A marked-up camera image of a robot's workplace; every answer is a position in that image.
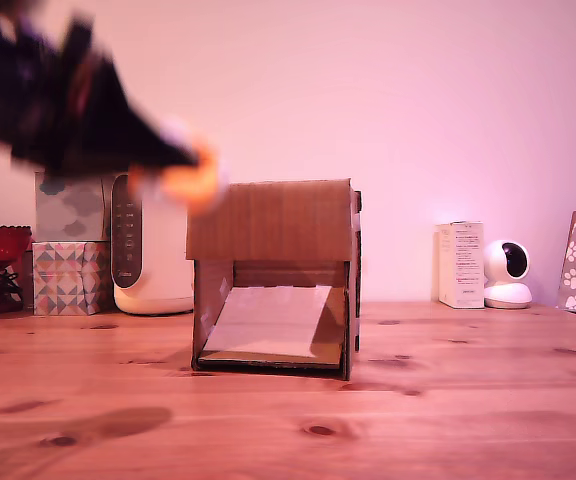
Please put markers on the cream electric kettle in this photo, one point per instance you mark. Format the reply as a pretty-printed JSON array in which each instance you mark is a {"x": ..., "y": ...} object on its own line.
[{"x": 163, "y": 260}]

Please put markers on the cardboard dice tower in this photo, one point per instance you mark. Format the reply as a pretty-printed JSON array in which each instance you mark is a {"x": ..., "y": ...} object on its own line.
[{"x": 268, "y": 220}]

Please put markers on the orange and white footbag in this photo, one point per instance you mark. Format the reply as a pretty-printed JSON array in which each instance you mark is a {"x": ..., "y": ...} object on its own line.
[{"x": 193, "y": 185}]

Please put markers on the triangle pattern tissue box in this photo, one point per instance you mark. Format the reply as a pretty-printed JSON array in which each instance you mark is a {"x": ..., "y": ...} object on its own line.
[{"x": 68, "y": 280}]

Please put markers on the white printed carton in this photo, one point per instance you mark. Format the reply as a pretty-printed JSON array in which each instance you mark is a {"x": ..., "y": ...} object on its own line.
[{"x": 460, "y": 265}]

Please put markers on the small white round camera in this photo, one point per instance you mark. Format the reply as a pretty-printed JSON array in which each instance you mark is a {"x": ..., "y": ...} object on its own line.
[{"x": 505, "y": 292}]

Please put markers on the cloud print tissue box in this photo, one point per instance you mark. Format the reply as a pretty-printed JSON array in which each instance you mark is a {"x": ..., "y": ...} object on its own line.
[{"x": 68, "y": 210}]

